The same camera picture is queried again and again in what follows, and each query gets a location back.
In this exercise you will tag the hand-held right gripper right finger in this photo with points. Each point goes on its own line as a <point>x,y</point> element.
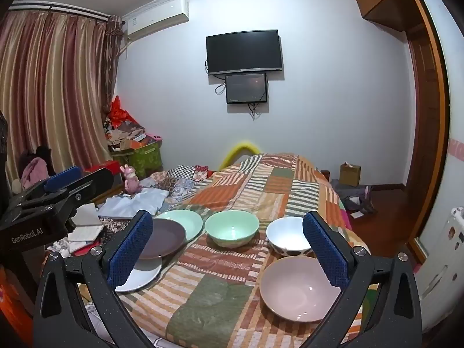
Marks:
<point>326,250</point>

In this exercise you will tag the green patterned box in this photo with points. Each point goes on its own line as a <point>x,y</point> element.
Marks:
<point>147,157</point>

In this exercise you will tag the white paper slip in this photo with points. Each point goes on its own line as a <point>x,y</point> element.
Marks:
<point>356,214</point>

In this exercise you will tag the mint green bowl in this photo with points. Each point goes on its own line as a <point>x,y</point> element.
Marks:
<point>232,228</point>

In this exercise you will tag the wooden bedside table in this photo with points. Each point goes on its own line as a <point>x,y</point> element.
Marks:
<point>108,192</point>

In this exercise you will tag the grey bag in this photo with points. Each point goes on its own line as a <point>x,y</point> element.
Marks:
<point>353,195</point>

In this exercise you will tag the striped patchwork blanket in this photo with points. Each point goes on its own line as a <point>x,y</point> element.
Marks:
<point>224,286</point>

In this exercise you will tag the white stickered appliance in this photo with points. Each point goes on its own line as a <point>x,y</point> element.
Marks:
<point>446,261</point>

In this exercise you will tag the white bowl with dark spots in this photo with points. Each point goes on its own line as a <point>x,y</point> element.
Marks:
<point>286,234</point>

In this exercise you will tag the red plastic bag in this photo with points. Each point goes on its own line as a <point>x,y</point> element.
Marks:
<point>118,112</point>

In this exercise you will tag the pink scarf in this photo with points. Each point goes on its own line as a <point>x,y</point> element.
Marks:
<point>34,170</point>

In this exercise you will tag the striped brown curtain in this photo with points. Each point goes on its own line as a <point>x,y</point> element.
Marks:
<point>54,79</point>

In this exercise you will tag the pink toy figure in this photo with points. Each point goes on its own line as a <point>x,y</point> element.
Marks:
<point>131,183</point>

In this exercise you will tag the white curtain rail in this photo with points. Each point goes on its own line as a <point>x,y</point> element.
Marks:
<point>61,9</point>

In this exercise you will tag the white plate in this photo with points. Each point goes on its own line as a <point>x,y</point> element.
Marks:
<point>145,273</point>

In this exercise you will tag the small black wall monitor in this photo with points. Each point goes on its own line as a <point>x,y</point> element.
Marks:
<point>246,89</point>

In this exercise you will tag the person's left forearm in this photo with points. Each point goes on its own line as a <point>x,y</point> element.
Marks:
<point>11,290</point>

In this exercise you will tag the red book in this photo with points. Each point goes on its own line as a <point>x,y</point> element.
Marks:
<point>83,249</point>

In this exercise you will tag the brown plate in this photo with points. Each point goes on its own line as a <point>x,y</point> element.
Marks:
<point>163,237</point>

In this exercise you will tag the mint green plate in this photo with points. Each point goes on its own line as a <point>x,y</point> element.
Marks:
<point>185,221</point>

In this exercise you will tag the red box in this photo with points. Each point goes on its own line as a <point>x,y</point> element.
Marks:
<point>103,165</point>

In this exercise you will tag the yellow foam tube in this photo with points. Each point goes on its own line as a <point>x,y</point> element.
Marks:
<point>235,148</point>

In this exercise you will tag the light blue cloth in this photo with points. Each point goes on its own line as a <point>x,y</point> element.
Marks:
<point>127,205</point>

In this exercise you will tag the open white notebook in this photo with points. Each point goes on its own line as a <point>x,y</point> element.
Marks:
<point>87,215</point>

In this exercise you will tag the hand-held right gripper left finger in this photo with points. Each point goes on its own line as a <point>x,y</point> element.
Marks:
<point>130,250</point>

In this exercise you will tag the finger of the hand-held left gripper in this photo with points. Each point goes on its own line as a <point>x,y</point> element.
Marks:
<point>63,179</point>
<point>94,183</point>

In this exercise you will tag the pink bowl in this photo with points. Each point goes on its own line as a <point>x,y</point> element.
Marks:
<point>293,290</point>

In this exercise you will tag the pile of printed cloths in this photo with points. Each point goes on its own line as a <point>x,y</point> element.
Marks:
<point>127,134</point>

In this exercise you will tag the wooden door frame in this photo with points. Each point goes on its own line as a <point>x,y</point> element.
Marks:
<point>424,134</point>

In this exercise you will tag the black wall television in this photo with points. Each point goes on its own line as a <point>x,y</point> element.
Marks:
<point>243,50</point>

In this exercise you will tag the pink flat item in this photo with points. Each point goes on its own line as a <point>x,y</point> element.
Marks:
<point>155,137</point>

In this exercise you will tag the cardboard box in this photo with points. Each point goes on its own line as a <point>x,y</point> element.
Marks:
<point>350,176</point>

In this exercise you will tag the white air conditioner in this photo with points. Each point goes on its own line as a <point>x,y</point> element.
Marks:
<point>156,20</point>

